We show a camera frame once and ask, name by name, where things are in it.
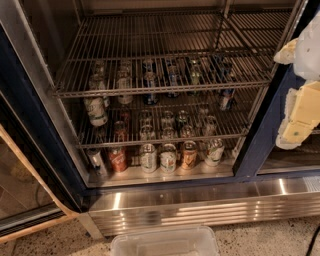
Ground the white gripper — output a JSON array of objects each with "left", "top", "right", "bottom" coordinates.
[{"left": 273, "top": 12, "right": 320, "bottom": 150}]

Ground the blue pepsi can right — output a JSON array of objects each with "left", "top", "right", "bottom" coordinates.
[{"left": 218, "top": 63, "right": 235, "bottom": 111}]

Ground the silver can lower shelf right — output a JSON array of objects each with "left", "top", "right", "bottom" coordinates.
[{"left": 199, "top": 107, "right": 217, "bottom": 136}]

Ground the white can bottom right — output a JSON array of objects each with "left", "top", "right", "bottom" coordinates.
[{"left": 205, "top": 139, "right": 225, "bottom": 166}]

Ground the green can lower shelf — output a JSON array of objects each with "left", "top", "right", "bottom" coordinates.
[{"left": 176, "top": 110, "right": 195, "bottom": 138}]

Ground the blue can middle shelf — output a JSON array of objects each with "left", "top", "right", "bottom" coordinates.
[{"left": 167, "top": 61, "right": 180, "bottom": 98}]

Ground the orange can bottom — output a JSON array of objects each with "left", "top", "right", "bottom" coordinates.
[{"left": 181, "top": 140, "right": 197, "bottom": 170}]

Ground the stainless steel fridge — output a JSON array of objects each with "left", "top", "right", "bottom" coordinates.
[{"left": 0, "top": 0, "right": 320, "bottom": 240}]

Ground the white green can bottom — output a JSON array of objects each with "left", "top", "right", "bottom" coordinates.
[{"left": 140, "top": 143, "right": 157, "bottom": 173}]

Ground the red cola can bottom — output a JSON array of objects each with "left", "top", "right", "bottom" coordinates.
[{"left": 108, "top": 146, "right": 127, "bottom": 172}]

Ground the white green can middle shelf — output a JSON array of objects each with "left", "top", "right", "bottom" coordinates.
[{"left": 83, "top": 74, "right": 108, "bottom": 127}]

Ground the silver blue can bottom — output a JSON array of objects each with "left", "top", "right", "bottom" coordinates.
[{"left": 86, "top": 148, "right": 107, "bottom": 176}]

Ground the open glass fridge door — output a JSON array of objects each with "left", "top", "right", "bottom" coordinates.
[{"left": 0, "top": 98, "right": 78, "bottom": 244}]

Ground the clear plastic bin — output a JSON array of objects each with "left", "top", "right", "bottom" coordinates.
[{"left": 110, "top": 226, "right": 220, "bottom": 256}]

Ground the black cable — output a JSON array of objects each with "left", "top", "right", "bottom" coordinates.
[{"left": 305, "top": 223, "right": 320, "bottom": 256}]

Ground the top wire shelf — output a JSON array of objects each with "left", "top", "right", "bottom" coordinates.
[{"left": 55, "top": 9, "right": 290, "bottom": 98}]

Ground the wire shelf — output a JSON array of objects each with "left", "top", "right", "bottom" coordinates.
[
  {"left": 78, "top": 88, "right": 259, "bottom": 148},
  {"left": 55, "top": 9, "right": 290, "bottom": 98}
]

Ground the middle wire shelf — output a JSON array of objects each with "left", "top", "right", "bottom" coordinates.
[{"left": 78, "top": 88, "right": 259, "bottom": 148}]

